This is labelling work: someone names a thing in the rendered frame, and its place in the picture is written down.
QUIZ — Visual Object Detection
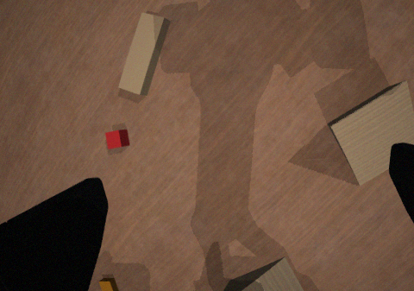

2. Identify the small red block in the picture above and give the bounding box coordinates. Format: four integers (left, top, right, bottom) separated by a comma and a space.
104, 130, 130, 149

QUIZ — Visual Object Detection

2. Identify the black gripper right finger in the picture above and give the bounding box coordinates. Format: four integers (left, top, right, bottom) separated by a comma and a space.
389, 142, 414, 223

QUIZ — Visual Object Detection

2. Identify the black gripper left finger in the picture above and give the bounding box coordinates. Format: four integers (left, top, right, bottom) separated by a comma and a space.
0, 177, 108, 291

